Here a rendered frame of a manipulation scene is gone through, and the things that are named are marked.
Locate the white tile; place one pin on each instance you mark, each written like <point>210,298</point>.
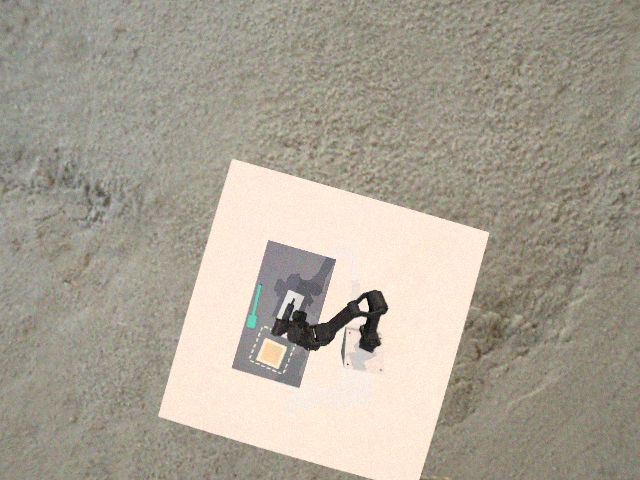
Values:
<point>271,353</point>

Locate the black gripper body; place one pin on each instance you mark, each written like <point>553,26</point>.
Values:
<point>281,328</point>

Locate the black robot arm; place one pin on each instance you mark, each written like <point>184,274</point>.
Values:
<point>325,332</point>

